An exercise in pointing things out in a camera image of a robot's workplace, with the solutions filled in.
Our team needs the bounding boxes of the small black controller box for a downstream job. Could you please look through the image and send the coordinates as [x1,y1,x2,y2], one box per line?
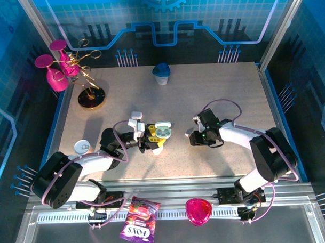
[87,210,108,223]
[237,205,256,221]

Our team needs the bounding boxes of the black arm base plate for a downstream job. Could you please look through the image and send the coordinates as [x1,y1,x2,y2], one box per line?
[217,185,267,205]
[75,191,124,210]

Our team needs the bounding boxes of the pink wine glass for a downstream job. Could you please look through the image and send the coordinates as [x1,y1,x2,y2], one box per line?
[49,38,80,78]
[34,53,69,93]

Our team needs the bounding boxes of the aluminium frame rail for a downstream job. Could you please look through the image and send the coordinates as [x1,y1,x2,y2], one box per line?
[27,173,315,215]

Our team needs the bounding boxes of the translucent heart-shaped plastic bowl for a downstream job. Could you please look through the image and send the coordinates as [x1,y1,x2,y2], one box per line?
[185,197,212,228]

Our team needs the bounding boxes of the gold wire glass rack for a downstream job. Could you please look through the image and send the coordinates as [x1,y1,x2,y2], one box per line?
[52,38,107,112]

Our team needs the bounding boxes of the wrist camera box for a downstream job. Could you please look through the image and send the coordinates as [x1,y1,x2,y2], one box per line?
[127,117,147,141]
[183,114,204,138]

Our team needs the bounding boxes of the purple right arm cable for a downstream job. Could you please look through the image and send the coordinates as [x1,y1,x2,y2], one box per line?
[200,96,302,225]

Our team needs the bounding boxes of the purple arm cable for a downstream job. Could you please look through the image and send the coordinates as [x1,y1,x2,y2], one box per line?
[38,119,141,232]
[200,96,302,225]

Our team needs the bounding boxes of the aluminium frame post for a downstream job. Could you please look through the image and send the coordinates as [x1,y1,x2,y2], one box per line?
[15,0,70,72]
[255,0,311,72]

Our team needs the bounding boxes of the purple candy bag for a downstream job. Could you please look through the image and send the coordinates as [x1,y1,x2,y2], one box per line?
[117,195,162,243]

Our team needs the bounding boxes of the white slotted cable duct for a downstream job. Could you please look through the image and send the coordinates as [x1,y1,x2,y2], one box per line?
[37,208,241,225]

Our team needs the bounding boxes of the white cup with blue lid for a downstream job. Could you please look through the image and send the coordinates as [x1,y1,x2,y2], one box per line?
[152,62,172,87]

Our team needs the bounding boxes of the white and orange drink can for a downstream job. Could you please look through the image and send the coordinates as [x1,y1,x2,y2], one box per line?
[73,139,93,158]

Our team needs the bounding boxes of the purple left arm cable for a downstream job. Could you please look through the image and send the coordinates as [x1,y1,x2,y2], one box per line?
[38,119,141,232]

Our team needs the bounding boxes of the mint green earbud case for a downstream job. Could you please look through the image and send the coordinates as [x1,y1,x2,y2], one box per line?
[154,120,173,144]

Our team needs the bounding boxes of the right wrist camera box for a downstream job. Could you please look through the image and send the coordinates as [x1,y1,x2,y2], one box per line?
[183,114,204,138]

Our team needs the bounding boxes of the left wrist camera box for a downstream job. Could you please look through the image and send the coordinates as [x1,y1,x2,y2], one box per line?
[127,117,147,141]

